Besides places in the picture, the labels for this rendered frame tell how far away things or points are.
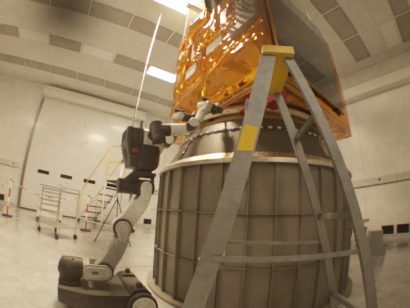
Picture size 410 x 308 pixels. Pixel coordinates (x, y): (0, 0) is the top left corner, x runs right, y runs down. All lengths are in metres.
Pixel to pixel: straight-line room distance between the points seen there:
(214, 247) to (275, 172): 0.92
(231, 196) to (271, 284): 0.95
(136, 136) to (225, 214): 1.06
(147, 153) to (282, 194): 1.01
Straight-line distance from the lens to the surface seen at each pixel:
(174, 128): 1.53
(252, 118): 0.82
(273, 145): 1.67
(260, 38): 1.98
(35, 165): 9.35
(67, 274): 1.60
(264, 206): 1.49
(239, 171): 0.74
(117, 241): 1.54
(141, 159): 1.57
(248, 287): 1.57
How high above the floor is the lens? 0.77
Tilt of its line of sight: 16 degrees up
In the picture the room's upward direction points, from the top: 4 degrees clockwise
